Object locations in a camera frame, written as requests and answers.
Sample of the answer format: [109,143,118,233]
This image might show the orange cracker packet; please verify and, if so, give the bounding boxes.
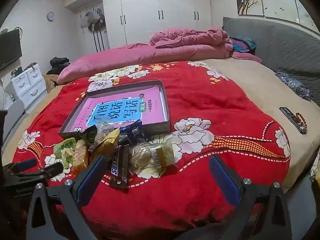
[71,139,89,174]

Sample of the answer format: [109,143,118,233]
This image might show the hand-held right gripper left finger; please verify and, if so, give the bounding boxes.
[26,155,108,240]

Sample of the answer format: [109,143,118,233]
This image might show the pink crumpled quilt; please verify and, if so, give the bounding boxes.
[149,27,234,53]

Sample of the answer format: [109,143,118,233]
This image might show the dark blue candy packet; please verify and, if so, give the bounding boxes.
[117,120,144,145]

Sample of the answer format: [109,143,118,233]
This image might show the black remote control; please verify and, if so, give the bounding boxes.
[279,107,307,135]

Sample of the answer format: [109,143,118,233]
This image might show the grey cardboard box tray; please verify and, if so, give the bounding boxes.
[59,80,170,140]

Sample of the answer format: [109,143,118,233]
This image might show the clear packet pale pastry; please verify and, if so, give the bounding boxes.
[60,149,75,170]

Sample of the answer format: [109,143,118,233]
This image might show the white wardrobe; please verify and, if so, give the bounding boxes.
[65,0,213,53]

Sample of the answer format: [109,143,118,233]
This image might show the grey patterned cloth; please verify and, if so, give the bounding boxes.
[275,71,313,102]

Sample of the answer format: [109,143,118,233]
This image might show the brown bead bracelet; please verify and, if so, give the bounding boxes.
[295,112,307,132]

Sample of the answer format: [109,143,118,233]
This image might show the beige bed sheet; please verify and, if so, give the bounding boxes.
[205,59,320,193]

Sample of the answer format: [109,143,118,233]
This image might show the grey chair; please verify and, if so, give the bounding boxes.
[2,99,29,145]

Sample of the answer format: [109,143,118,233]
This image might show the light green snack packet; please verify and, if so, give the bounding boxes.
[53,137,77,155]

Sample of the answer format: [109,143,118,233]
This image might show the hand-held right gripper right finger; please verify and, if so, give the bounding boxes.
[209,155,293,240]

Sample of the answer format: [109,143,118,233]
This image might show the pink folded quilt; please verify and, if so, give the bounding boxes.
[57,44,234,84]

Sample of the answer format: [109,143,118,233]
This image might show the clear packet green label pastry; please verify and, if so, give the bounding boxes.
[150,141,178,169]

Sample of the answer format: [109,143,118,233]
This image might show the red floral blanket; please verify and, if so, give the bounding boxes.
[11,61,292,238]

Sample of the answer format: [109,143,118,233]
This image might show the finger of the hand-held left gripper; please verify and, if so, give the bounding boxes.
[4,158,38,174]
[37,162,64,180]

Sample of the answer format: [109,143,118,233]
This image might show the black television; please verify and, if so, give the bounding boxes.
[0,29,23,72]

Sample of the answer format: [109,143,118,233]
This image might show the brown chocolate bar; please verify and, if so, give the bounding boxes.
[109,144,130,188]

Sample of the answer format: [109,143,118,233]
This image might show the brown knitted cloth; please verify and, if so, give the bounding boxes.
[44,74,60,93]

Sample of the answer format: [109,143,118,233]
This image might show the yellow snack bar packet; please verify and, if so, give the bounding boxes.
[92,129,120,160]

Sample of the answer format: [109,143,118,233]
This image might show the pink book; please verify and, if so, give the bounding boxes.
[79,85,168,130]

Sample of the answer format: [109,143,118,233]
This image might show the dark green pea packet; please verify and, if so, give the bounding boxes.
[80,124,98,152]

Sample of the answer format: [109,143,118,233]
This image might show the clear packet brown pastry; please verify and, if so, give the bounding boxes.
[128,142,154,175]

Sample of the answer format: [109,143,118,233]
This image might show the white drawer chest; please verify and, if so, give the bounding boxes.
[10,63,48,105]

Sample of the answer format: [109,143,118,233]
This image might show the hanging clothes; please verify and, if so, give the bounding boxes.
[80,7,105,53]

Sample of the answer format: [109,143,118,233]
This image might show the clear packet tan snack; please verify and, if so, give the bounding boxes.
[96,122,115,143]

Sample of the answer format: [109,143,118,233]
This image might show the dark clothes pile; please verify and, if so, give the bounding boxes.
[46,57,70,75]

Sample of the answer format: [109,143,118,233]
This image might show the colourful clothes pile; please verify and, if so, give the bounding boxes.
[230,36,257,55]

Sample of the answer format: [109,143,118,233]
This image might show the grey quilted headboard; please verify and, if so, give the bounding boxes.
[222,17,320,100]

